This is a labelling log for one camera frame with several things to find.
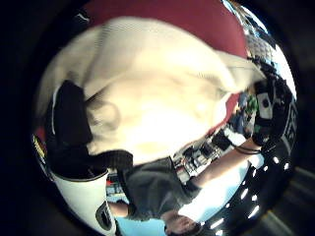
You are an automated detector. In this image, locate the cream knitted cloth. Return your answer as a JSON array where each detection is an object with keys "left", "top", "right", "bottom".
[{"left": 36, "top": 16, "right": 268, "bottom": 166}]

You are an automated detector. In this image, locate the white marker cube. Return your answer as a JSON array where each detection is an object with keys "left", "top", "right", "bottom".
[{"left": 255, "top": 92, "right": 275, "bottom": 120}]

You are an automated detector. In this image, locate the cluttered shelf of assorted items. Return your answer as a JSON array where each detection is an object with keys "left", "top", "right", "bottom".
[{"left": 171, "top": 91, "right": 259, "bottom": 183}]

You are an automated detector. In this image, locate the the person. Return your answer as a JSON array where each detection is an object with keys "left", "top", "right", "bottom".
[{"left": 108, "top": 137, "right": 264, "bottom": 236}]

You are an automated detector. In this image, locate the group of ceiling lamps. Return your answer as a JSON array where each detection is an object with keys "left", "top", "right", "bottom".
[{"left": 208, "top": 154, "right": 291, "bottom": 236}]

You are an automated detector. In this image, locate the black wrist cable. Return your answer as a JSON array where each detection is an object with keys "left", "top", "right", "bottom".
[{"left": 233, "top": 145, "right": 263, "bottom": 156}]

